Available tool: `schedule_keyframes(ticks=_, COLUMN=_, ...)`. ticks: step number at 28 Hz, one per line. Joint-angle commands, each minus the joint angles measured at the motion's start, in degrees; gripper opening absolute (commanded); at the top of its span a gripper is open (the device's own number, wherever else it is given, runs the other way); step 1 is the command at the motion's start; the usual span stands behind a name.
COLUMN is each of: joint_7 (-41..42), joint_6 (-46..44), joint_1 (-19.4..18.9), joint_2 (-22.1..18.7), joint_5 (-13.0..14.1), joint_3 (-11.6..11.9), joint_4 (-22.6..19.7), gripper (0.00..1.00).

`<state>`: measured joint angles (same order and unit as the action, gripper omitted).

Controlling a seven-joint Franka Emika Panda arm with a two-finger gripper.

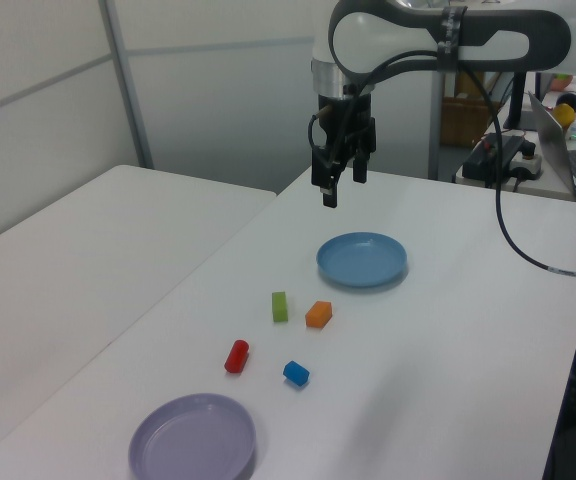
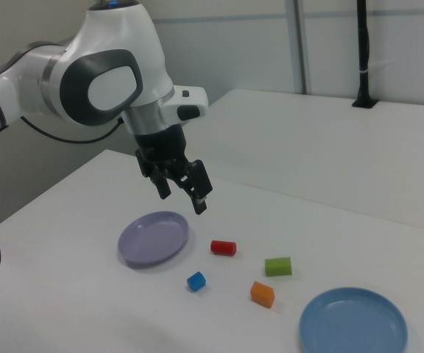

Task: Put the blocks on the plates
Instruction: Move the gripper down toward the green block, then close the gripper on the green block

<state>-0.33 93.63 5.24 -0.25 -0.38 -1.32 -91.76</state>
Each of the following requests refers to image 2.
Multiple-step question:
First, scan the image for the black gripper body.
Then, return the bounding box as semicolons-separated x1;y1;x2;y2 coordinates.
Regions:
132;124;191;178

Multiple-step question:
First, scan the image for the red cylinder block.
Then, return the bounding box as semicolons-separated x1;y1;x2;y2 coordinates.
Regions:
210;240;238;257

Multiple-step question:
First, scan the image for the small blue block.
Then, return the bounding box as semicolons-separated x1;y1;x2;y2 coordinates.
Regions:
186;271;208;293

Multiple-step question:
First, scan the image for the green rectangular block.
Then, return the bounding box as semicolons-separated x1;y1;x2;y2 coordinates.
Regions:
264;256;293;277

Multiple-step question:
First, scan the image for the orange rectangular block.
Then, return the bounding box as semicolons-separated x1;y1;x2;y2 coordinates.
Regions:
250;281;275;309

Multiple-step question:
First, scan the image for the purple plate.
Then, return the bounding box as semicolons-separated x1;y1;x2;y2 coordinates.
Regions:
117;210;191;268

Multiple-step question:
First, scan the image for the black pole with base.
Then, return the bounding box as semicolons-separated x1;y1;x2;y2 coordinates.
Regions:
351;0;378;109

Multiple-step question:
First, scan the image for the blue plate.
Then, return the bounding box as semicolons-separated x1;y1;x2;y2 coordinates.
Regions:
298;287;409;353

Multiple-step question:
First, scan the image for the grey partition post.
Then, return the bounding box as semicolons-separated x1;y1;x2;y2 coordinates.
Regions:
292;0;309;95

